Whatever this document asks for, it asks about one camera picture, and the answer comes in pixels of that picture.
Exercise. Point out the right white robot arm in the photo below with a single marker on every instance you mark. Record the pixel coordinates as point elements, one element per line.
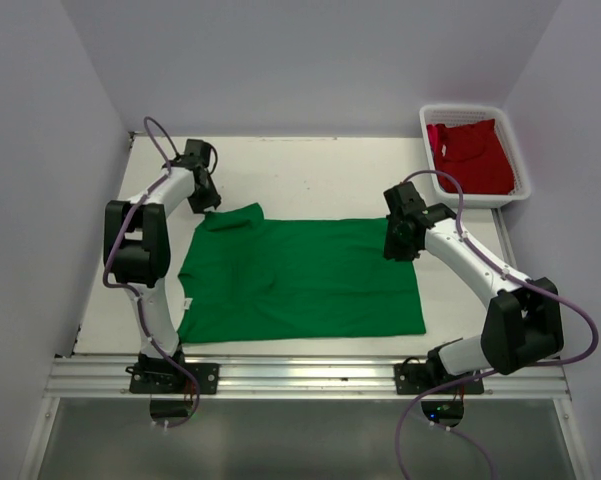
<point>523,322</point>

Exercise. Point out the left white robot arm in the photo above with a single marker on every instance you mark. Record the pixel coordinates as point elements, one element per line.
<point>137,256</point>

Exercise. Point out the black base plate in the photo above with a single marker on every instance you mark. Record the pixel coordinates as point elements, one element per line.
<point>200,375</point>
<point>413,378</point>

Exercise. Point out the aluminium mounting rail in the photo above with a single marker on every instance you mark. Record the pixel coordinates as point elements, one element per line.
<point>300,377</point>

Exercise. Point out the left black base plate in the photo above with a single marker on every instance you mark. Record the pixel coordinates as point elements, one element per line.
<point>200,375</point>

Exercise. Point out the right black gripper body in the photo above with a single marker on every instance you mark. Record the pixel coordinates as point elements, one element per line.
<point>395,245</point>

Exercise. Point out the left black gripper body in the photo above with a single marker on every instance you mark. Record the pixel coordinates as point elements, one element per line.
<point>204,197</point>

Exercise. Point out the red t shirt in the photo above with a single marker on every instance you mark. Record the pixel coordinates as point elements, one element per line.
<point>473,156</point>

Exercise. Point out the green t shirt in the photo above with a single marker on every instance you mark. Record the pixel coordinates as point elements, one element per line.
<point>249,278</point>

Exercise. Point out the side aluminium rail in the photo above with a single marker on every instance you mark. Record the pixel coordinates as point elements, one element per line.
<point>504,238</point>

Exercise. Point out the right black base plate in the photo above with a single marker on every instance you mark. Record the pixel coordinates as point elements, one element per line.
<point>413,378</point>

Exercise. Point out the white plastic basket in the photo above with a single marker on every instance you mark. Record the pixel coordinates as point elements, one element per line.
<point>453,115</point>

